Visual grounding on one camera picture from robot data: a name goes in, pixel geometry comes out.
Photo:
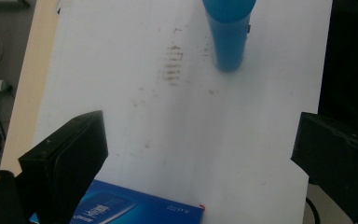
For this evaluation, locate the blue printed box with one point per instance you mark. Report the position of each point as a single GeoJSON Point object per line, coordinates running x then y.
{"type": "Point", "coordinates": [130, 207]}

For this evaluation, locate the blue plastic cup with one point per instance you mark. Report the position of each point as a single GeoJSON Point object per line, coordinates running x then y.
{"type": "Point", "coordinates": [229, 37]}

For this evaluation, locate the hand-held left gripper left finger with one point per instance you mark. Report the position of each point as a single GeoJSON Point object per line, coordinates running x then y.
{"type": "Point", "coordinates": [65, 161]}

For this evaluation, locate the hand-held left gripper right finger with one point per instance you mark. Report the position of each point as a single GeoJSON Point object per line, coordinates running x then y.
{"type": "Point", "coordinates": [338, 155]}

